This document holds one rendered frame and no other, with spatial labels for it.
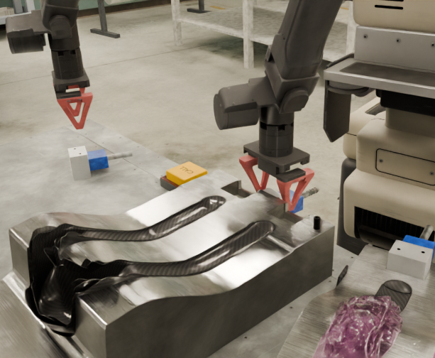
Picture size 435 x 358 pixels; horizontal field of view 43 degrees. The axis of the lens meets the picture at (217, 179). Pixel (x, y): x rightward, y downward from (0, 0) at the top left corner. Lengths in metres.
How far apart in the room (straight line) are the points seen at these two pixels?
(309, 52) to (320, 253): 0.28
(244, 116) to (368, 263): 0.28
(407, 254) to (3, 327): 0.53
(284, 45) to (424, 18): 0.33
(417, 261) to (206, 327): 0.29
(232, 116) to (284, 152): 0.11
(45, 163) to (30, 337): 0.64
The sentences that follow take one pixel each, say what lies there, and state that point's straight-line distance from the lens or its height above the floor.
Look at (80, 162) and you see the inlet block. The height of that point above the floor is 0.84.
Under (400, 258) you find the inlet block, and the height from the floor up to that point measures 0.88.
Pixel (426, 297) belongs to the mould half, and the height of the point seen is 0.86.
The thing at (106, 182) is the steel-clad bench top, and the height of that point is 0.80.
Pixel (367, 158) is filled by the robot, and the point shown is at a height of 0.84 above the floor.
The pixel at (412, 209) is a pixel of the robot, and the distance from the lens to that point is 1.10.
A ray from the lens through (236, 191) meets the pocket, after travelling 0.94.
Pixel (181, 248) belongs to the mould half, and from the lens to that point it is 0.78.
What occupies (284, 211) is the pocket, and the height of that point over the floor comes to 0.88.
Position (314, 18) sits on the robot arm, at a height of 1.18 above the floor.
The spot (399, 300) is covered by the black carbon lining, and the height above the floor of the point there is 0.85.
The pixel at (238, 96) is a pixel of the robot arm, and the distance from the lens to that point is 0.84.
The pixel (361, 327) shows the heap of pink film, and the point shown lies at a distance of 0.61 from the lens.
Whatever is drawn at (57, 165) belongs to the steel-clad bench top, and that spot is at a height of 0.80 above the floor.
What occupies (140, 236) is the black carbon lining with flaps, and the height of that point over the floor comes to 0.88.
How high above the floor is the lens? 1.32
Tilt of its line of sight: 27 degrees down
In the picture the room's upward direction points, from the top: 3 degrees counter-clockwise
